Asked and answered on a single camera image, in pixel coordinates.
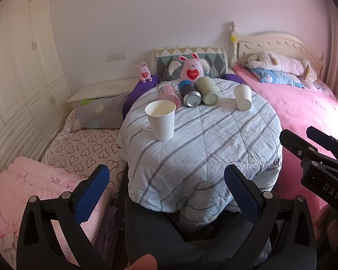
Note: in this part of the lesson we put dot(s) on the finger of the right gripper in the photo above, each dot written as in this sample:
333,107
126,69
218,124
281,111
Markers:
327,142
303,150

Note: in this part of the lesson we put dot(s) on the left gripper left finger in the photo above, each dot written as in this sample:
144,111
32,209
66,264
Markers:
90,193

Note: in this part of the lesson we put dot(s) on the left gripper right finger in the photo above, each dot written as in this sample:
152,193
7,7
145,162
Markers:
282,236

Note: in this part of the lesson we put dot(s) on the large white paper cup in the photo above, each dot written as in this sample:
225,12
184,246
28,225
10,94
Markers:
161,118

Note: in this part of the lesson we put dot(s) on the small white paper cup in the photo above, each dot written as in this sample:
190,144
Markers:
242,95

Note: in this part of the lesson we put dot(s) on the pale green cup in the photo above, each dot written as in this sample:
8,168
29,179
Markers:
208,90

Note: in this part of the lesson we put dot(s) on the right hand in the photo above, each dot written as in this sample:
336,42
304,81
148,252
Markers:
326,227

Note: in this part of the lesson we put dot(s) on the left hand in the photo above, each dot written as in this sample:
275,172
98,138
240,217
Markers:
146,262

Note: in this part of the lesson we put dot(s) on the heart pattern bed sheet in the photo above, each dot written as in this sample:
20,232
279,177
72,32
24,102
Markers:
80,152

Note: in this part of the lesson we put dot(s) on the pink fleece blanket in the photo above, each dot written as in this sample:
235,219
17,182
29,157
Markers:
297,109

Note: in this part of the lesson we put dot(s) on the striped white quilt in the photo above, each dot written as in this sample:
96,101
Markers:
187,170

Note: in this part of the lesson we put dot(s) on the folded pink quilt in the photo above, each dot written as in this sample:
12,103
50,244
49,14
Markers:
31,196

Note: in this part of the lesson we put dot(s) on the blue cartoon pillow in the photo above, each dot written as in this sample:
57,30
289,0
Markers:
277,77

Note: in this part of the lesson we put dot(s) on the grey flower pillow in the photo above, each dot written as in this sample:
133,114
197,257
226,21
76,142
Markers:
102,113

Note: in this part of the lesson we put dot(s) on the white long plush dog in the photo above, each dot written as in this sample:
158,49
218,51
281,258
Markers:
271,61

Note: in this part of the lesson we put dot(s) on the white wardrobe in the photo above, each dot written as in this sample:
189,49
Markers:
33,90

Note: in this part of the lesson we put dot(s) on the black blue metal can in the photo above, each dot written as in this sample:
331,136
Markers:
191,97

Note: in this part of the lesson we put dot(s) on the purple blanket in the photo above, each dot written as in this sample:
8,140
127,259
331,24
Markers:
139,90

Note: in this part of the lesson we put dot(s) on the cream wooden headboard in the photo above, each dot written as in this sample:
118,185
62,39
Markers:
243,46

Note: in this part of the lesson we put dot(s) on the patchwork triangle cushion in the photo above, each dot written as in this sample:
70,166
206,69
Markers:
214,59

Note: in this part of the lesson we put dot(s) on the pink glass bottle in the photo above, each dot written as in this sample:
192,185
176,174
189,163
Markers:
166,91

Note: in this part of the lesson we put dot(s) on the small pink rabbit plush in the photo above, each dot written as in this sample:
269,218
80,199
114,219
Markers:
144,74

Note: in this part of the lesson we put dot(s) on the large pink rabbit plush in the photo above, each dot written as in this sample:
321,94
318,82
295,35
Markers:
192,69

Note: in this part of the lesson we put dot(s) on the wall socket plate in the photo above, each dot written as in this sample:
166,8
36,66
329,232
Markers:
116,57

